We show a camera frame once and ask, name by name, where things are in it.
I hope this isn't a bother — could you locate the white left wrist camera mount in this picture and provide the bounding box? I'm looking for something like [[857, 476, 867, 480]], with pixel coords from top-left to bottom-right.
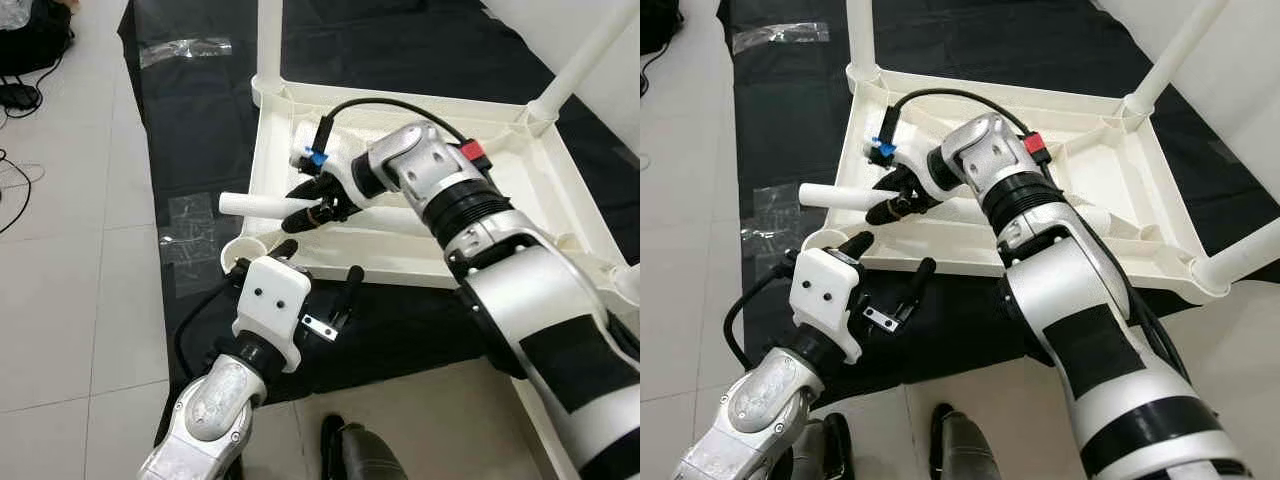
[[790, 248, 866, 366], [233, 255, 313, 374]]

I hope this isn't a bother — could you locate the white plastic table top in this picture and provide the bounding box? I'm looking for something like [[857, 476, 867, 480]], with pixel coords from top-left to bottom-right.
[[800, 62, 1280, 306], [220, 70, 641, 313]]

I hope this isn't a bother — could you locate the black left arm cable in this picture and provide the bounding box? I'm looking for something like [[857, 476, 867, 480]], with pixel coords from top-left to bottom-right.
[[173, 275, 251, 382], [723, 260, 801, 374]]

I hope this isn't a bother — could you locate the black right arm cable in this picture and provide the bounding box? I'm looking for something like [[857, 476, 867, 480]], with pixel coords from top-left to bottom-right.
[[893, 87, 1201, 401], [318, 96, 473, 148]]

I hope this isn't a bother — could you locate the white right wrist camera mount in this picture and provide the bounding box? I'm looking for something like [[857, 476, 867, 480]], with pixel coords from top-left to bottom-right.
[[863, 105, 961, 198], [290, 113, 386, 206]]

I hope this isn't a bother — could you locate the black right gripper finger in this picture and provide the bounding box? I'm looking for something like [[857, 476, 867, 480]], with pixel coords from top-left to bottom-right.
[[870, 165, 919, 193], [285, 176, 339, 202], [282, 204, 339, 234], [865, 194, 923, 227]]

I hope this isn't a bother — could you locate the black table cloth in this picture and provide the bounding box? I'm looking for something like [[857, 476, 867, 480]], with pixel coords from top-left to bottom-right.
[[718, 0, 1280, 401], [118, 0, 641, 406]]

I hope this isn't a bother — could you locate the flat clear plastic bag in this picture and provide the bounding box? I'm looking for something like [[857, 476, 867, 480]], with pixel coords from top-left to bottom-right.
[[730, 22, 831, 54], [138, 38, 233, 69]]

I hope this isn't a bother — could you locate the clear tape cross patch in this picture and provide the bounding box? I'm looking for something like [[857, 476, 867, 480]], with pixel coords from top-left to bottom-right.
[[158, 195, 246, 297], [752, 185, 816, 267]]

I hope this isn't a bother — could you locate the black bag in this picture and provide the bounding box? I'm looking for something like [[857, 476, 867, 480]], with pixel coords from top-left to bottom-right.
[[0, 0, 76, 77], [640, 0, 683, 56]]

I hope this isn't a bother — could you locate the black floor cable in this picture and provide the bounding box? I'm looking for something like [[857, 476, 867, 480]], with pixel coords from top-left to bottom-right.
[[640, 40, 673, 97], [0, 50, 48, 237]]

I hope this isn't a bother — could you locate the grey robot right foot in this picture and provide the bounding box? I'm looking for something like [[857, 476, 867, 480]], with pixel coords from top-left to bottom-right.
[[930, 402, 1002, 480], [320, 415, 407, 480]]

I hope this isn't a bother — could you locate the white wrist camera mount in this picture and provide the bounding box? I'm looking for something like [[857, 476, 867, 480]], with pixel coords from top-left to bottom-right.
[[233, 255, 313, 374], [790, 248, 866, 366], [290, 113, 386, 206], [863, 105, 961, 198]]

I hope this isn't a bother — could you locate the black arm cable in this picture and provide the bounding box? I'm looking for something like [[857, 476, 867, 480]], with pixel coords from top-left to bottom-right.
[[318, 96, 473, 148], [893, 87, 1201, 401], [173, 275, 251, 382], [723, 260, 801, 374]]

